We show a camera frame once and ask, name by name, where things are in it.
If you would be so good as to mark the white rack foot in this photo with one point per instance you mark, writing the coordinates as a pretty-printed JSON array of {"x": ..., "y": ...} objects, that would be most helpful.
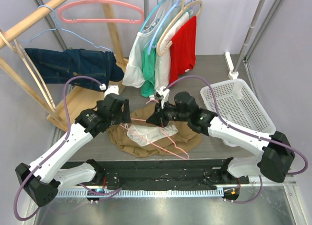
[{"x": 232, "y": 75}]

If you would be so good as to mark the teal plastic hanger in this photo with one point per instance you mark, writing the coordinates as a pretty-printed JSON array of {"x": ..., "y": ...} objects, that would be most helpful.
[{"x": 148, "y": 14}]

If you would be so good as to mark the metal garment rack pole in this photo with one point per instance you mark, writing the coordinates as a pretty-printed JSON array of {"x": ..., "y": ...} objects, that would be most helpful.
[{"x": 248, "y": 36}]

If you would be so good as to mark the green hanging shirt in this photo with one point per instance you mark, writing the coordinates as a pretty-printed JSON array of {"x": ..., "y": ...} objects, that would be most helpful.
[{"x": 148, "y": 70}]

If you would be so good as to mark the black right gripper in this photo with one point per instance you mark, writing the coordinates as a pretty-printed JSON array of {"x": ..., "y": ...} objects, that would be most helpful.
[{"x": 158, "y": 118}]

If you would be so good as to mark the wooden hanger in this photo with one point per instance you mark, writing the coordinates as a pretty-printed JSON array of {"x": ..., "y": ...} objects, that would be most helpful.
[{"x": 16, "y": 48}]

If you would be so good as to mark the blue plastic hanger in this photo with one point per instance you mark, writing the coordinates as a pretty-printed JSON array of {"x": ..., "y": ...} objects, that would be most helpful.
[{"x": 172, "y": 8}]

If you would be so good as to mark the red hanging shirt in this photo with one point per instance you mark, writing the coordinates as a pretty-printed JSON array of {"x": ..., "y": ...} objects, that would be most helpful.
[{"x": 182, "y": 50}]

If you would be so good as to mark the white plastic laundry basket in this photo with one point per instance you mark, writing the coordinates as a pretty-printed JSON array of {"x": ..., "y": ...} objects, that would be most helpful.
[{"x": 237, "y": 103}]

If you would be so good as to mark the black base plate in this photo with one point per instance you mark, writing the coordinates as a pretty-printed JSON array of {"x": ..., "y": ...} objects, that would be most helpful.
[{"x": 157, "y": 175}]

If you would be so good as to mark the tan cloth garment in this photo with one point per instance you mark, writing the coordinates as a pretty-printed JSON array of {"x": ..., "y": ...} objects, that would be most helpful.
[{"x": 151, "y": 144}]

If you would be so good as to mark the beige plastic hanger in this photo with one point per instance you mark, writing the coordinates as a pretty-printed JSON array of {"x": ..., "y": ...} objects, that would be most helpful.
[{"x": 187, "y": 11}]

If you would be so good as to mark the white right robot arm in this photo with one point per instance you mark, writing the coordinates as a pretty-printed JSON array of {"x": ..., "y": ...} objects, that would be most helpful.
[{"x": 271, "y": 157}]

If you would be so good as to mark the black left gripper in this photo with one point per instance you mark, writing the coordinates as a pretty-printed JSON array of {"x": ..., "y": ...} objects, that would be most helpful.
[{"x": 124, "y": 116}]

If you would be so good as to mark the white hanging shirt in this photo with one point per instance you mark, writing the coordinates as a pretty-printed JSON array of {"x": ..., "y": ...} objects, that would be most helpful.
[{"x": 163, "y": 63}]

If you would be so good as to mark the blue denim skirt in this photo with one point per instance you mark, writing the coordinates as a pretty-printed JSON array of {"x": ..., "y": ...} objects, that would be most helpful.
[{"x": 58, "y": 67}]

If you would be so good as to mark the pink plastic hanger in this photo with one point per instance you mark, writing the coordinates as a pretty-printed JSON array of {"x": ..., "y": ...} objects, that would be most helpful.
[{"x": 101, "y": 11}]

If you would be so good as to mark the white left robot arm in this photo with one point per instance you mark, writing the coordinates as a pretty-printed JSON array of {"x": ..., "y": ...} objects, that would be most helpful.
[{"x": 43, "y": 178}]

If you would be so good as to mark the wooden rack rail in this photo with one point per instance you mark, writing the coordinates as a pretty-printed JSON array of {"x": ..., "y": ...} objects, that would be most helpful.
[{"x": 30, "y": 20}]

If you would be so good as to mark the white long sleeve shirt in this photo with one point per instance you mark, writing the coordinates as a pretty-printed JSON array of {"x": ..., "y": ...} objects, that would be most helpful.
[{"x": 133, "y": 76}]

